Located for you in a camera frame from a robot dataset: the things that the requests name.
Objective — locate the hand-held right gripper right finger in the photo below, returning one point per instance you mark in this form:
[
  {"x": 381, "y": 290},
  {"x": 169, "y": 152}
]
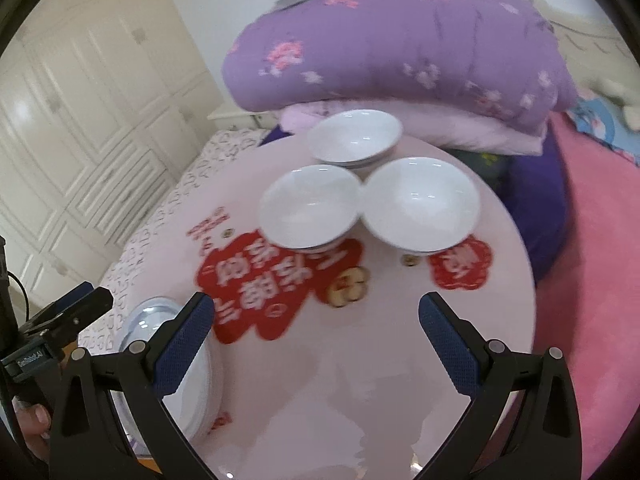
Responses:
[{"x": 447, "y": 345}]

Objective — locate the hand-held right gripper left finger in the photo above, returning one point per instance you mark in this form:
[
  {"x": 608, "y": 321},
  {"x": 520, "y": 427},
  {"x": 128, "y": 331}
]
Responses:
[{"x": 185, "y": 345}]

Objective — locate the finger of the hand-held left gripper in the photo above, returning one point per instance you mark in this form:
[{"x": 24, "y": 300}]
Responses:
[
  {"x": 75, "y": 294},
  {"x": 90, "y": 302}
]

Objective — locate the white plate with grey band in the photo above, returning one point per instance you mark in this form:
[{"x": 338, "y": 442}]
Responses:
[{"x": 192, "y": 395}]

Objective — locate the white bowl with grey band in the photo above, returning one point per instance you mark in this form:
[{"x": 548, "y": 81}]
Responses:
[
  {"x": 420, "y": 200},
  {"x": 310, "y": 205},
  {"x": 355, "y": 135}
]

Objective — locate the person's left hand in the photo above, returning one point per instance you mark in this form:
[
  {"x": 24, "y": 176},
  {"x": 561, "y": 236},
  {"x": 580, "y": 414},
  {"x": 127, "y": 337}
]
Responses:
[{"x": 35, "y": 425}]

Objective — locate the round pink printed table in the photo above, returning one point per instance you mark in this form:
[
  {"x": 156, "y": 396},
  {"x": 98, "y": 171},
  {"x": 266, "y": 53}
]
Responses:
[{"x": 350, "y": 385}]

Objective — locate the pink fleece bed blanket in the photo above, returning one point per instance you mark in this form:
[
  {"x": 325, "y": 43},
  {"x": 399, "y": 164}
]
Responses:
[{"x": 590, "y": 285}]

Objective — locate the dark purple cloth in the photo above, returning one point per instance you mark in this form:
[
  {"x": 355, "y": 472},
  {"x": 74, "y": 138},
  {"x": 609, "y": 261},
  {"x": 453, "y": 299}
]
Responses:
[{"x": 530, "y": 210}]

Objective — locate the cream panelled wardrobe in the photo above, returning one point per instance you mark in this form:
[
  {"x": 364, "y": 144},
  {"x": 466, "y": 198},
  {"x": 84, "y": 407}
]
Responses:
[{"x": 100, "y": 110}]

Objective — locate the pink folded blanket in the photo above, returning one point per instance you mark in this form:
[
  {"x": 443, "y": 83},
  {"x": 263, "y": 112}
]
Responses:
[{"x": 475, "y": 130}]

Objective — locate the cream nightstand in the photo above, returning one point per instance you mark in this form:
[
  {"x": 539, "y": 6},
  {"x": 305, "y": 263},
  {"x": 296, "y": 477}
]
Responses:
[{"x": 235, "y": 117}]

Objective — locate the blue floral pillow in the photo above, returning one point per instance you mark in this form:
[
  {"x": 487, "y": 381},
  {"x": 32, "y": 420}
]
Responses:
[{"x": 600, "y": 120}]

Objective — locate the purple floral quilt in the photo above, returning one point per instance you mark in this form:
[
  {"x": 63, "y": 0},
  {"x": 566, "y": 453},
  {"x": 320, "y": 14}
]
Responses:
[{"x": 400, "y": 50}]

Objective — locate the cream and pink plush toy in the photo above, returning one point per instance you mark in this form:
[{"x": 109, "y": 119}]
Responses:
[{"x": 620, "y": 92}]

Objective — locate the cream bed headboard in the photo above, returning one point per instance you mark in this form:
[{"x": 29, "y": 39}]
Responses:
[{"x": 590, "y": 40}]

